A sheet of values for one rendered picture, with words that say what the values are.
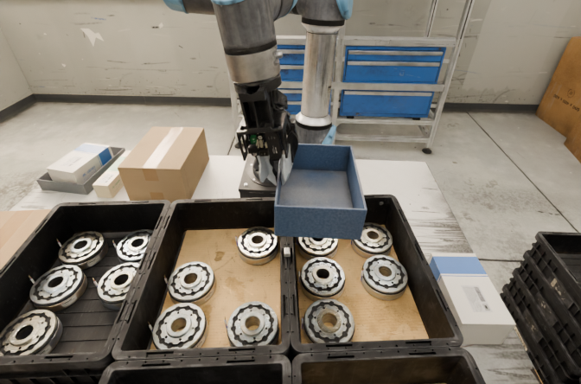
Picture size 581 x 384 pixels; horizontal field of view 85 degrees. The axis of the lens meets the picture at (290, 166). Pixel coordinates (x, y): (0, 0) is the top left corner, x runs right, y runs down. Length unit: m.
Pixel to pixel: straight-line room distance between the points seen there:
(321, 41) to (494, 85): 3.21
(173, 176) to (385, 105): 1.94
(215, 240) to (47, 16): 3.57
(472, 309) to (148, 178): 1.03
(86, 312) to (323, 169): 0.61
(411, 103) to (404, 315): 2.15
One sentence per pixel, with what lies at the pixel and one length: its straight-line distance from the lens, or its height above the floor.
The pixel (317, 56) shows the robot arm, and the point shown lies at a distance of 0.92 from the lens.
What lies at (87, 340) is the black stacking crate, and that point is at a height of 0.83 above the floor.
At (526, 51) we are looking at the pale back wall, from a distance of 3.99.
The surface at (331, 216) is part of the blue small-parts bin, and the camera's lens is 0.53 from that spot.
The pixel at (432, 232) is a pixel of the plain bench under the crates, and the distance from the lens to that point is 1.18.
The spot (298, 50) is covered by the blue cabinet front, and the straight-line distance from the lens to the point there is 2.49.
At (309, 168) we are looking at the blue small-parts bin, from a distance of 0.71.
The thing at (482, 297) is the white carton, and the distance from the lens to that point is 0.95.
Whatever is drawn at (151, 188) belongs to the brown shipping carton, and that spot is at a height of 0.77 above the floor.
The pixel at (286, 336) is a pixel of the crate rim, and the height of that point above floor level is 0.93.
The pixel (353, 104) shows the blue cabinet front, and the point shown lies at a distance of 2.67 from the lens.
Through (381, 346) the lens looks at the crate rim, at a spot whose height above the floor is 0.93.
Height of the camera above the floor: 1.49
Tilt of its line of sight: 35 degrees down
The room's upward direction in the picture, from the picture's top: straight up
